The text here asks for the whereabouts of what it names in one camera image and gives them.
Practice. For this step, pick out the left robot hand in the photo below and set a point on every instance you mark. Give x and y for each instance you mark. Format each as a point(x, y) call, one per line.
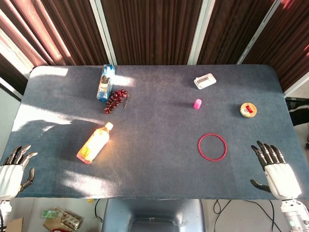
point(9, 177)

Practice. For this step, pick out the dark brown curtain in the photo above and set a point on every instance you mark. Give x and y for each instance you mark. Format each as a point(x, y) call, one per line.
point(154, 31)

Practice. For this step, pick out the red grape bunch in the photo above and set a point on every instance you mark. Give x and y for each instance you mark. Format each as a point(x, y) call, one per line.
point(114, 100)

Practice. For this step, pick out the gold snack packet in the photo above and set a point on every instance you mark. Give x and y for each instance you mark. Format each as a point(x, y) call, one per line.
point(71, 221)

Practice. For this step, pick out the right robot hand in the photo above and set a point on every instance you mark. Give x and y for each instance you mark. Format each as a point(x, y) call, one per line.
point(281, 178)

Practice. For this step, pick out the blue table cloth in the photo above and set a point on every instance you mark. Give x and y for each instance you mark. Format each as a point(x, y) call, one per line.
point(154, 157)

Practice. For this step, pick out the white rectangular device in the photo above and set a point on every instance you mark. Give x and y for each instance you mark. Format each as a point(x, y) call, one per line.
point(204, 81)

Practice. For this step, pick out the brown cardboard piece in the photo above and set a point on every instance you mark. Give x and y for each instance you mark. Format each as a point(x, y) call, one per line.
point(15, 225)

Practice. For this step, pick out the green plastic packet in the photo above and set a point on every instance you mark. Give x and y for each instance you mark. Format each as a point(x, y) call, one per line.
point(49, 213)

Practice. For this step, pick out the orange drink bottle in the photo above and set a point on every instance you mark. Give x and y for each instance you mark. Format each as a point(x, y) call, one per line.
point(94, 145)

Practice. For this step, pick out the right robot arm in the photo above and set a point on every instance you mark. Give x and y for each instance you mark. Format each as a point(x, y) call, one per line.
point(294, 215)

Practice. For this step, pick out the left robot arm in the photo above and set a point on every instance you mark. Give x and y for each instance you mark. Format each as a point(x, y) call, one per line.
point(4, 212)

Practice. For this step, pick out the round gold tin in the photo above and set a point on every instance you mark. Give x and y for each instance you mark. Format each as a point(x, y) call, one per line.
point(248, 110)

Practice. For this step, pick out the white frame post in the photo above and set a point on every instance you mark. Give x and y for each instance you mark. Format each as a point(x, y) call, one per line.
point(260, 31)
point(103, 31)
point(199, 31)

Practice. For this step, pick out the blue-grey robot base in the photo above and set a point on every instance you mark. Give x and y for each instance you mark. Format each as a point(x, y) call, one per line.
point(152, 215)

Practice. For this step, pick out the black chair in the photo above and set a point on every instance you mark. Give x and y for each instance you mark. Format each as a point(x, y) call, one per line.
point(298, 110)

